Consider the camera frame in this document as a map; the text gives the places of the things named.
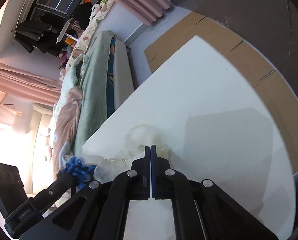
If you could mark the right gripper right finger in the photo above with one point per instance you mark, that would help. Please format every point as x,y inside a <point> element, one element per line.
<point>161,187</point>

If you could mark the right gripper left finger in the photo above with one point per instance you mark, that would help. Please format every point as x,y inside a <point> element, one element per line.
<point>140,184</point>

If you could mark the translucent white organza pouch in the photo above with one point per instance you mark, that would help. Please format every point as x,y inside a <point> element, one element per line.
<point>137,138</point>

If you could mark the pink brown fleece blanket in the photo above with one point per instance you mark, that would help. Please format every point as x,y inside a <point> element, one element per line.
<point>66,129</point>

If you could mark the bed with green blanket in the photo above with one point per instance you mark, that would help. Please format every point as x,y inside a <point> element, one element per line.
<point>104,77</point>

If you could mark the pink curtain by window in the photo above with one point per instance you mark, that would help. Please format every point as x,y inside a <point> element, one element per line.
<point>29,86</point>

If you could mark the flattened cardboard sheet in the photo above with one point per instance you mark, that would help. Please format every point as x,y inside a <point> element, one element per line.
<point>269,84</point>

